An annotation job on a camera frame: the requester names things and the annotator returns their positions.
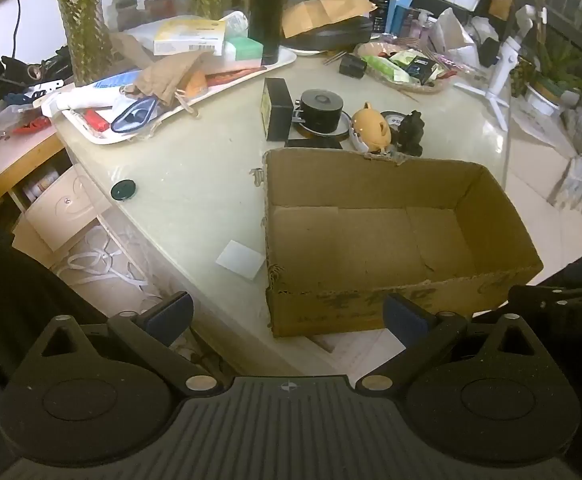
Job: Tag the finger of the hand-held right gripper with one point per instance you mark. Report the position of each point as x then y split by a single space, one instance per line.
561 305

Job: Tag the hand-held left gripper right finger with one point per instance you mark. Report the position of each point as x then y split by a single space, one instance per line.
403 321

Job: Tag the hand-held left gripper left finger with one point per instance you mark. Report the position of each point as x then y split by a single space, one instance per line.
173 314

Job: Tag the brown cardboard box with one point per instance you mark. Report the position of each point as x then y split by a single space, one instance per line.
371 240

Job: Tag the yellow bear toy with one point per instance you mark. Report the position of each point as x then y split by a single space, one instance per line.
371 127

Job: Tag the black round tin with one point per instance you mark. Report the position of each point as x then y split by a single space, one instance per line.
321 110

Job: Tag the black adapter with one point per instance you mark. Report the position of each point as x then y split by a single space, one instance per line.
352 66

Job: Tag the white paper square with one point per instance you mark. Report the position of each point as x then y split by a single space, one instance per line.
241 260

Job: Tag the dark green bottle cap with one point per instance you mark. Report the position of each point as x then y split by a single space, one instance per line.
124 190

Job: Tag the white drawer cabinet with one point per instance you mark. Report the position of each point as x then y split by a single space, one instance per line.
66 207

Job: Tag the black figurine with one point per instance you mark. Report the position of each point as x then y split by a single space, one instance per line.
411 135

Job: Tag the small red packet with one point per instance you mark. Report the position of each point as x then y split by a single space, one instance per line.
96 120

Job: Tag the wooden side desk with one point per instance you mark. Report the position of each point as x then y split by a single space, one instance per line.
11 160

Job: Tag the black rectangular box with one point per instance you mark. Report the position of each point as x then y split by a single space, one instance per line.
277 110

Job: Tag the potted green plant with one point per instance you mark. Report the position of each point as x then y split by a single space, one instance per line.
561 75

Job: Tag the white and blue tube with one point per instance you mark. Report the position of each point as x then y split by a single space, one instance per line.
86 95

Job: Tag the white tray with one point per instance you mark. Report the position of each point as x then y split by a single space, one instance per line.
241 77

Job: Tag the white tripod gimbal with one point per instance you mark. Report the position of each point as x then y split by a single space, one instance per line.
503 60

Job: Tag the glass bowl of snacks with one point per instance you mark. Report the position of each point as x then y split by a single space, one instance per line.
406 67

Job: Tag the green tissue pack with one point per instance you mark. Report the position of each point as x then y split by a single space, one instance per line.
243 52

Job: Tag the yellow medicine box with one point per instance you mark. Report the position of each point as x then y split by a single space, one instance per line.
188 35

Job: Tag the white plastic bag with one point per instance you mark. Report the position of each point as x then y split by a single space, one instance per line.
451 35

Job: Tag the black zip case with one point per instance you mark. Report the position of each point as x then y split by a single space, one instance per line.
331 35

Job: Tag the pink pump bottle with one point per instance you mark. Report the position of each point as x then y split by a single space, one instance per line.
422 22

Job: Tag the blue carton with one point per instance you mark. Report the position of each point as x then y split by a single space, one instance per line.
399 15

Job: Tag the glass vase with dried flowers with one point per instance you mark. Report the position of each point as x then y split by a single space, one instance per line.
83 20

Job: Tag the black thermos bottle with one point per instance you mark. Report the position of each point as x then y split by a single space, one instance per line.
267 10

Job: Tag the brown paper envelope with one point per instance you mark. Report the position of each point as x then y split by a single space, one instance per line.
326 7

